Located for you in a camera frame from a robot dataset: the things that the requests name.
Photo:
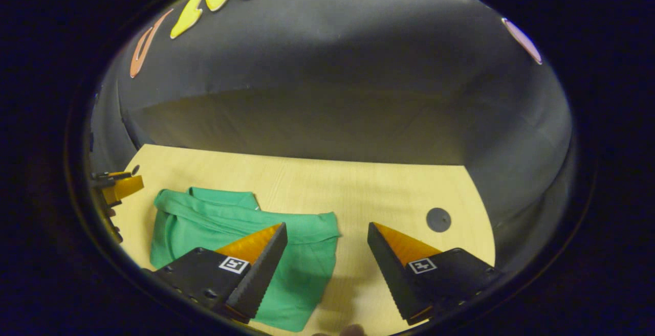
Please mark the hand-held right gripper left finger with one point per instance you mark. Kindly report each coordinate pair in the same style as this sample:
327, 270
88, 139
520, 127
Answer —
258, 277

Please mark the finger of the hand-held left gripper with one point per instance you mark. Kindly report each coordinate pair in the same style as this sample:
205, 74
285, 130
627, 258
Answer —
128, 187
110, 175

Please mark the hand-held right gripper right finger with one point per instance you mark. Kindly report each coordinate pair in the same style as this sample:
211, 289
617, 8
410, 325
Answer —
394, 277

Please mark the green T-shirt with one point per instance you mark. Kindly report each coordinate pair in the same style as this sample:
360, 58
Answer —
302, 259

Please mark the large black table grommet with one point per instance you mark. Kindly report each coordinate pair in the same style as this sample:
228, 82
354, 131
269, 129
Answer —
438, 219

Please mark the black backdrop cloth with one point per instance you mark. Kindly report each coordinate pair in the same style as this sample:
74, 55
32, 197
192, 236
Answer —
332, 70

